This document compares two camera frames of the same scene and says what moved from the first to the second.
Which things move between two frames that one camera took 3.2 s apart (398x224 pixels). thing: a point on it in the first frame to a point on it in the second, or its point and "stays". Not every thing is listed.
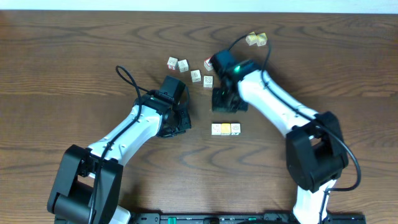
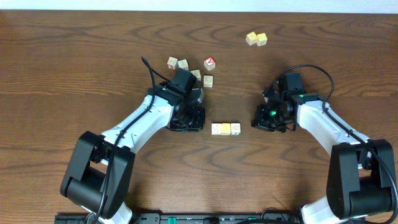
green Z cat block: x=216 y=129 stays
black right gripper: x=218 y=106 to x=260 y=122
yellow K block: x=225 y=129 stays
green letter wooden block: x=235 y=129 stays
